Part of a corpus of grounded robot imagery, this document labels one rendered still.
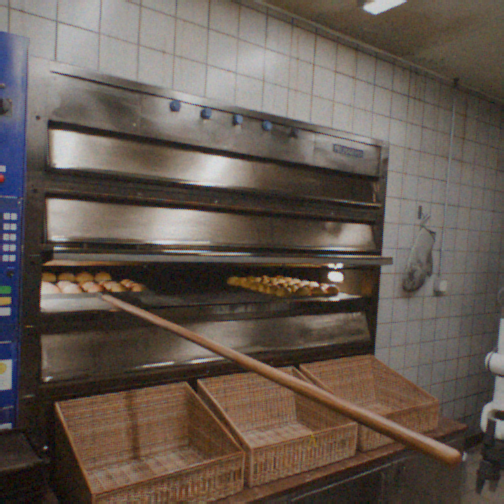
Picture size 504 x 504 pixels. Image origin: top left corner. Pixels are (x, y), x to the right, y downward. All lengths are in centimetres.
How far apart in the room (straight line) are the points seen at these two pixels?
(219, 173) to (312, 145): 60
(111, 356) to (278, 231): 98
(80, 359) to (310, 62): 177
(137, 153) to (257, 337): 104
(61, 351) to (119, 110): 96
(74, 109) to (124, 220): 45
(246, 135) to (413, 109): 124
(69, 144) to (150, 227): 44
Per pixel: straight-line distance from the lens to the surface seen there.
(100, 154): 196
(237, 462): 186
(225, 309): 222
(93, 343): 202
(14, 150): 186
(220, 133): 221
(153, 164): 203
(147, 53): 211
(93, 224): 193
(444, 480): 283
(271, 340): 241
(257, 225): 229
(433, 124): 331
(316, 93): 258
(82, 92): 200
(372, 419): 96
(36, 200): 189
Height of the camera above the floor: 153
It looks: 3 degrees down
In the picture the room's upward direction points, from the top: 3 degrees clockwise
